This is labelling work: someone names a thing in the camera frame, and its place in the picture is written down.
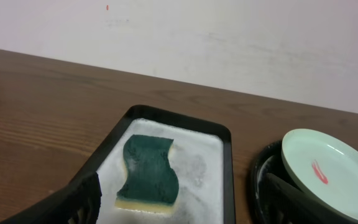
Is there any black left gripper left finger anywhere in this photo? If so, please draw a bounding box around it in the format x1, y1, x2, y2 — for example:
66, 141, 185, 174
1, 172, 102, 224

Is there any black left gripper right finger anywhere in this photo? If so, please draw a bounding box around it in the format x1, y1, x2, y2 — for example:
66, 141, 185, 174
264, 173, 352, 224

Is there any black round tray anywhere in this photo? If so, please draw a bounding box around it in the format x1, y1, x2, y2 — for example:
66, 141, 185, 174
249, 139, 358, 224

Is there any green and yellow sponge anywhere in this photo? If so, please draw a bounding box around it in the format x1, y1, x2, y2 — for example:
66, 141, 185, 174
114, 134, 179, 213

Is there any large mint green plate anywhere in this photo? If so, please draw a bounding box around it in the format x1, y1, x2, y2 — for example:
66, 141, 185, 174
282, 129, 358, 222

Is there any black rectangular soap tray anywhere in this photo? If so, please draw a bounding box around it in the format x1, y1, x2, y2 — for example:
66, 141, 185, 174
74, 105, 236, 223

